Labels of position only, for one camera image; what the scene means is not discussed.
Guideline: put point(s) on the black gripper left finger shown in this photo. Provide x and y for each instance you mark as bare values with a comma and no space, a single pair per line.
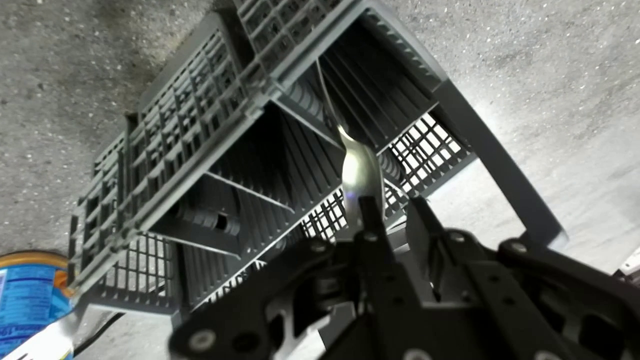
373,223

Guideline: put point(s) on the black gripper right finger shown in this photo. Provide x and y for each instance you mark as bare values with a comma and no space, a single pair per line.
433,232

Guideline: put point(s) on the silver metal spoon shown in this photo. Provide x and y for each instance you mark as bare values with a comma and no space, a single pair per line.
360,171

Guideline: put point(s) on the black dish drying rack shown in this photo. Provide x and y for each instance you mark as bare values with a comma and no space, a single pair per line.
200,121

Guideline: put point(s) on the blue labelled can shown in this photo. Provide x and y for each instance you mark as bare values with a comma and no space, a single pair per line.
30,300

